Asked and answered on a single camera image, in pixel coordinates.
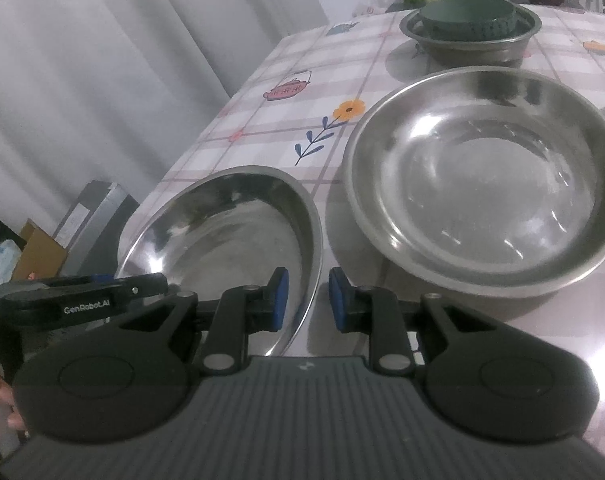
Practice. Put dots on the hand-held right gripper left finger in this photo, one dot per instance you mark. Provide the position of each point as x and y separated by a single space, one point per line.
278 300

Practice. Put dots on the person's left hand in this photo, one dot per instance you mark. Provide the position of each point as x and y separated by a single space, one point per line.
0 402

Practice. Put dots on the brown cardboard box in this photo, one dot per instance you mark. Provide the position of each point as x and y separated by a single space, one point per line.
37 255

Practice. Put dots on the white curtain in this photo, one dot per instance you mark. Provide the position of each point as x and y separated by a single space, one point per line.
107 85

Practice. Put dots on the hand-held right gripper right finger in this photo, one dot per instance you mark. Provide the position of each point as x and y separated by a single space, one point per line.
338 300

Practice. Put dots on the green ceramic bowl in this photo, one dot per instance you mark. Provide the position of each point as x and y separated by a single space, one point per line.
470 20

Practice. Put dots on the white blue plastic bag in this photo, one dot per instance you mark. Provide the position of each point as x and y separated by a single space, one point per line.
2 262

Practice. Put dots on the grey flat box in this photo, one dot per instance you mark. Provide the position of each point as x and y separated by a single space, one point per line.
95 225

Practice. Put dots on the oval stainless steel plate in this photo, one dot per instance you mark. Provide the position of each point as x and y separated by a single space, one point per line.
232 230

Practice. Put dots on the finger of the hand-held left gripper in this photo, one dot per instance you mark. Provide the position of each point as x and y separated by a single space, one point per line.
132 284

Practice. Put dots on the checked printed tablecloth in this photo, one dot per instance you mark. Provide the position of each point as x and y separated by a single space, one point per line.
292 85

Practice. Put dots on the large round stainless steel plate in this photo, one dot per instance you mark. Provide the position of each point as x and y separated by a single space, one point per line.
482 180

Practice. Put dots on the stainless steel bowl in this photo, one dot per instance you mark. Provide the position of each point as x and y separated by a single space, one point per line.
482 50

